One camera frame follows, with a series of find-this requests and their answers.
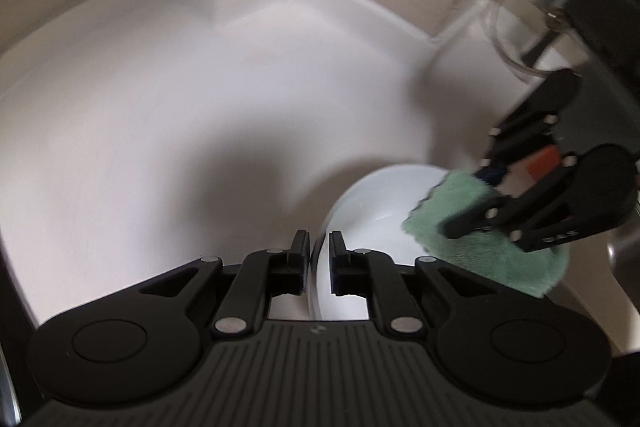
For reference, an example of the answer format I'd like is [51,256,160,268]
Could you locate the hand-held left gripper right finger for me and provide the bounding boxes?
[327,230,502,341]

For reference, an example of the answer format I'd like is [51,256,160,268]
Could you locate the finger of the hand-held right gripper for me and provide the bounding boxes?
[479,68,584,184]
[442,152,602,254]

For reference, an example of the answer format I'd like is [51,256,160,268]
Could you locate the black lid stand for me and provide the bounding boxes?
[519,23,558,66]

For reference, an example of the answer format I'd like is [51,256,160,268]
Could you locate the black glass gas stove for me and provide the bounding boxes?
[0,234,39,414]

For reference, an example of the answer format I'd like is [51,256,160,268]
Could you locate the white ceramic bowl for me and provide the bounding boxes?
[310,163,572,323]

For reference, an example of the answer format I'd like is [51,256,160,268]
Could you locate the orange-red object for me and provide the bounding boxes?
[528,145,561,180]

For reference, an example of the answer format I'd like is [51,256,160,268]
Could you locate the green terry cloth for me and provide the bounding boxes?
[401,170,571,301]

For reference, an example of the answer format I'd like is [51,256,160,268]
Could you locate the glass pot lid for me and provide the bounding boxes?
[481,0,622,81]

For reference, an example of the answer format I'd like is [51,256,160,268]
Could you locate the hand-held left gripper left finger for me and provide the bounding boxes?
[135,229,312,341]

